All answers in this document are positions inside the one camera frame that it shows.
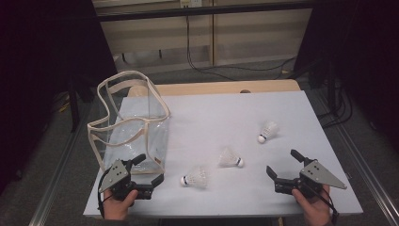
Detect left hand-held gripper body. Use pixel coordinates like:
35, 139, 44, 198
97, 158, 153, 202

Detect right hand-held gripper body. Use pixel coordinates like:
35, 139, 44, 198
274, 159, 348, 200

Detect transparent bag with beige trim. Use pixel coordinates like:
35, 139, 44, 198
87, 70, 172, 175

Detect white feather shuttlecock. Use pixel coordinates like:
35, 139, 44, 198
217, 147, 245, 169
257, 121, 280, 145
180, 165, 209, 190

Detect person's left hand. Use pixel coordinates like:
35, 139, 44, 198
103, 188, 139, 220

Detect person's right hand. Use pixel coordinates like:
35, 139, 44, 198
291, 184, 333, 226

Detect white table board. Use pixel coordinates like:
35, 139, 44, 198
83, 89, 364, 218

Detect black metal stand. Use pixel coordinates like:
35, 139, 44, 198
67, 74, 95, 133
309, 59, 338, 117

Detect wooden table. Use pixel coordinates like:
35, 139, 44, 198
128, 78, 302, 97

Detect beige cabinet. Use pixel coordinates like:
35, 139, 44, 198
93, 0, 314, 74

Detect black curtain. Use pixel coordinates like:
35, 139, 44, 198
295, 0, 399, 152
0, 0, 119, 189

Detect black horizontal bar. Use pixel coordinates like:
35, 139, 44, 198
97, 1, 314, 23

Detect left hand-held gripper black cable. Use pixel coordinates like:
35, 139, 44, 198
97, 168, 114, 219

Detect hand-held gripper black cable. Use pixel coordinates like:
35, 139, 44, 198
305, 182, 341, 225
97, 168, 114, 219

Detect right hand-held gripper black cable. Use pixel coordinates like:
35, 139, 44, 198
305, 182, 341, 225

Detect metal floor rail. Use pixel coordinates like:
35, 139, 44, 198
28, 103, 95, 226
332, 123, 399, 226

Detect bundle of black cables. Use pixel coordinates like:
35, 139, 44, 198
316, 81, 354, 128

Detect long black floor cable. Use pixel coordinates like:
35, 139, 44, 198
185, 15, 297, 82

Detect white wall socket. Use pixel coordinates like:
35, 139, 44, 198
179, 0, 203, 8

